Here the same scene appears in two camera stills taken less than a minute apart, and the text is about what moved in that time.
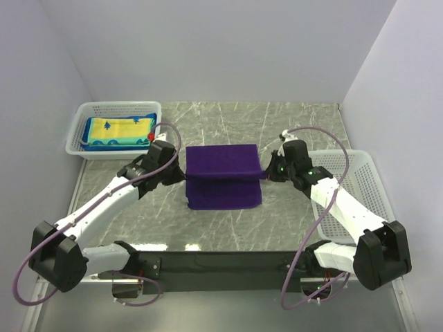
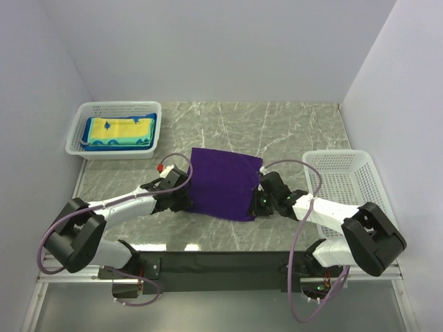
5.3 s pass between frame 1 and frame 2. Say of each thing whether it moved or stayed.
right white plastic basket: stayed
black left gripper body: moved
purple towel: moved
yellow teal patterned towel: stayed
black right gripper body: moved
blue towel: stayed
